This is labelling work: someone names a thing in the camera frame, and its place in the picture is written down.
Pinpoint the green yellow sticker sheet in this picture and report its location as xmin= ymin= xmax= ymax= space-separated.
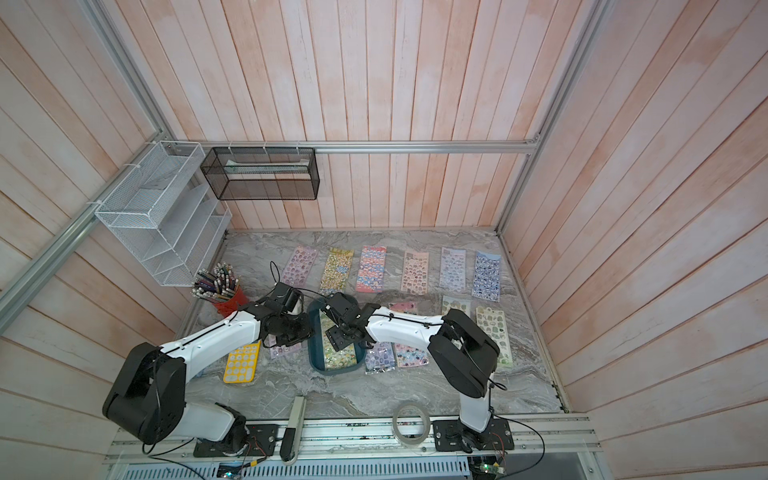
xmin=319 ymin=312 xmax=357 ymax=371

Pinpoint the colourful small sticker sheet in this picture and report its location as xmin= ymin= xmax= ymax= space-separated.
xmin=320 ymin=248 xmax=354 ymax=295

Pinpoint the red blue cat sticker sheet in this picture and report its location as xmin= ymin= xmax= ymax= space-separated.
xmin=355 ymin=246 xmax=387 ymax=293

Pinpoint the purple sticker sheet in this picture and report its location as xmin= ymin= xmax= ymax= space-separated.
xmin=365 ymin=342 xmax=396 ymax=374

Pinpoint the teal storage box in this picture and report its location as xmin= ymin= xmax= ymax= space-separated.
xmin=307 ymin=300 xmax=365 ymax=376

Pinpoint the pink yellow cat sticker sheet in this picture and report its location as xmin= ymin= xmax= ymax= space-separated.
xmin=388 ymin=301 xmax=430 ymax=369

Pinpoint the pastel sticker sheet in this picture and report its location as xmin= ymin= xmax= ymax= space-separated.
xmin=400 ymin=251 xmax=429 ymax=295

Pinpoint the light blue sticker sheet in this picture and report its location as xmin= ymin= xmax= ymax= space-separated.
xmin=439 ymin=247 xmax=466 ymax=293

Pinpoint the dark blue sticker sheet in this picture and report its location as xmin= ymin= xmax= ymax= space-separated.
xmin=472 ymin=251 xmax=501 ymax=302

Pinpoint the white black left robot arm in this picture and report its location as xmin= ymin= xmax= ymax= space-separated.
xmin=102 ymin=282 xmax=313 ymax=455

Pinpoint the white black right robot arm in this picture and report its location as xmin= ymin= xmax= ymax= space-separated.
xmin=321 ymin=292 xmax=500 ymax=433

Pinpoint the yellow calculator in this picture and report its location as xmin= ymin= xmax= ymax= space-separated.
xmin=222 ymin=342 xmax=261 ymax=384

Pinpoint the red pencil cup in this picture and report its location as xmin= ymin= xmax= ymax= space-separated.
xmin=192 ymin=263 xmax=248 ymax=318

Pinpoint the grey stapler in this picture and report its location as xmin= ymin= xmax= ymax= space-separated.
xmin=280 ymin=396 xmax=306 ymax=466

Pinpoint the clear tape roll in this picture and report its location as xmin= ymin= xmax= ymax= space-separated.
xmin=391 ymin=402 xmax=431 ymax=448

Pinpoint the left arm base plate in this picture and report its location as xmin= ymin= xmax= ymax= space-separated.
xmin=193 ymin=424 xmax=279 ymax=458

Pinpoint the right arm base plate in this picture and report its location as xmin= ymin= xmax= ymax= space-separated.
xmin=432 ymin=417 xmax=514 ymax=454

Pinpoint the black mesh wall basket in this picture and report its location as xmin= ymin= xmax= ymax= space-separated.
xmin=201 ymin=146 xmax=320 ymax=201

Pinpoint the white mesh wall shelf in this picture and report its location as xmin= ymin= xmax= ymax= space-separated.
xmin=96 ymin=141 xmax=231 ymax=287

